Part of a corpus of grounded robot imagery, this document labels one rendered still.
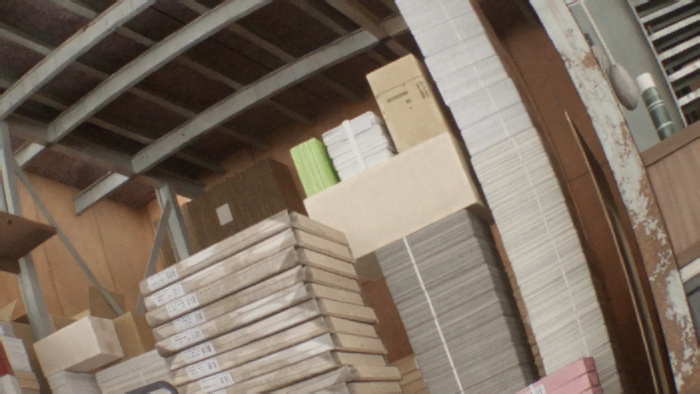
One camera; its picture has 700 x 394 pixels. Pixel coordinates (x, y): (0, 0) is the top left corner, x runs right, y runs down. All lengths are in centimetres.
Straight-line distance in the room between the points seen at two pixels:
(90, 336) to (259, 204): 295
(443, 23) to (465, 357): 94
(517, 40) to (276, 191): 179
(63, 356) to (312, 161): 177
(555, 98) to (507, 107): 392
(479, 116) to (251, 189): 413
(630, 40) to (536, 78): 354
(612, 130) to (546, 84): 448
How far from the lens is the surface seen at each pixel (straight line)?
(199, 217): 731
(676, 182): 266
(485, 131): 313
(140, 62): 553
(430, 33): 324
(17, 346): 456
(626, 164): 259
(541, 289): 303
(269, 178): 712
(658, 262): 255
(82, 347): 447
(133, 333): 459
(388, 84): 326
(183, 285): 284
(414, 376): 431
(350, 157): 325
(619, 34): 362
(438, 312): 309
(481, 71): 317
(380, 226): 317
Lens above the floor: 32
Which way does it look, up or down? 16 degrees up
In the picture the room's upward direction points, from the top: 21 degrees counter-clockwise
